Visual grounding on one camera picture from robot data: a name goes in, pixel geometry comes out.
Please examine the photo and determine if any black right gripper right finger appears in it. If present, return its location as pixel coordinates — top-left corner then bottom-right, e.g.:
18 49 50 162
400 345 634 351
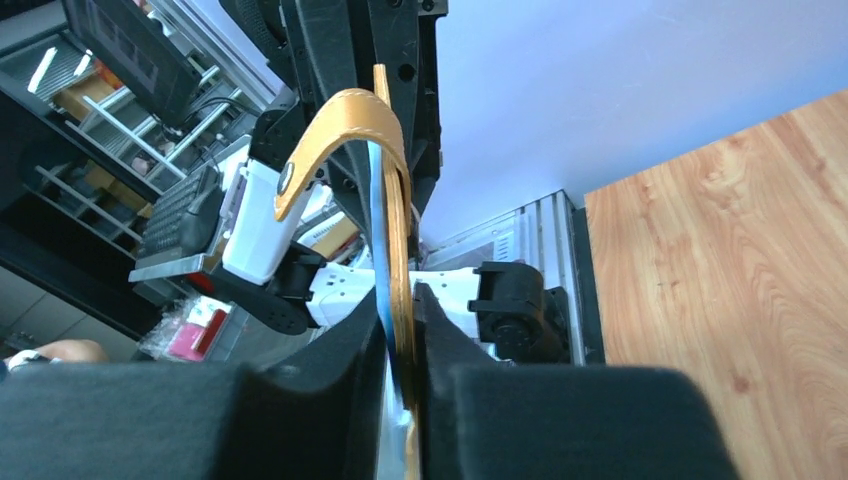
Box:
414 283 739 479

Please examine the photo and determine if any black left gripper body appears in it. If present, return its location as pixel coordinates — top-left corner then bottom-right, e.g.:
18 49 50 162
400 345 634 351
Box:
281 0 450 200

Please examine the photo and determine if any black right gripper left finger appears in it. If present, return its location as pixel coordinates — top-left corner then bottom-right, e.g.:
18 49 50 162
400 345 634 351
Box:
1 294 385 479

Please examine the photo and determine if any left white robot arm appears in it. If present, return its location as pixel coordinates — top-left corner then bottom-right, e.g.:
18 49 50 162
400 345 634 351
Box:
213 1 582 362

